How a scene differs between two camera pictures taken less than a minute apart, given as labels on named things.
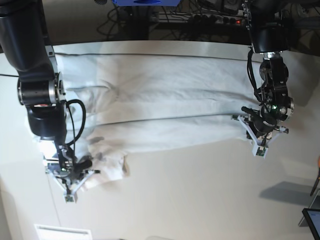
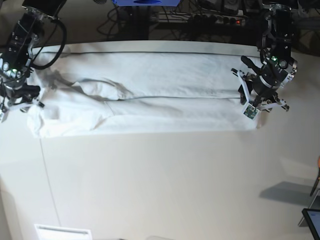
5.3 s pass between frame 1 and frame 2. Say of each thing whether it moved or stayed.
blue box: stayed
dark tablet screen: stayed
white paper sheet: stayed
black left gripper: moved
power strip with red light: stayed
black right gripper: moved
